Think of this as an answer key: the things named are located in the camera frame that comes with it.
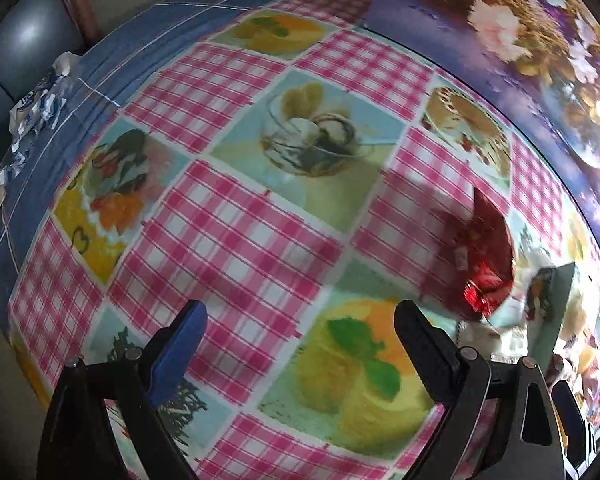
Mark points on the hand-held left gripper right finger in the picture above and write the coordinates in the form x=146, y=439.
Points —
x=422, y=345

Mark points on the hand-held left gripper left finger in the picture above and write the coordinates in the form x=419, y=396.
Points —
x=172, y=355

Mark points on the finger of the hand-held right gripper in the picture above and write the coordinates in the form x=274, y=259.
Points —
x=567, y=410

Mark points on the white tray with teal rim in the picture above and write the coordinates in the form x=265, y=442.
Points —
x=555, y=310

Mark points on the large red snack packet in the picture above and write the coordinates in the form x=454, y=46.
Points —
x=485, y=255

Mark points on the pink checkered printed tablecloth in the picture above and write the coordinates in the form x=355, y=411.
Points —
x=260, y=240

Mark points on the crumpled white blue plastic wrapper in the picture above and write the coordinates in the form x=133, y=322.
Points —
x=35, y=105

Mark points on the floral painting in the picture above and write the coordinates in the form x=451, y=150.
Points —
x=505, y=60

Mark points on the blue bed sheet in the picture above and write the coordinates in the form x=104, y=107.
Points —
x=130, y=45

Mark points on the grey blue chair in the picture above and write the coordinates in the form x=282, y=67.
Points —
x=25, y=35

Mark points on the brown wooden post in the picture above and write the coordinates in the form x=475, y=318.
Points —
x=77, y=0

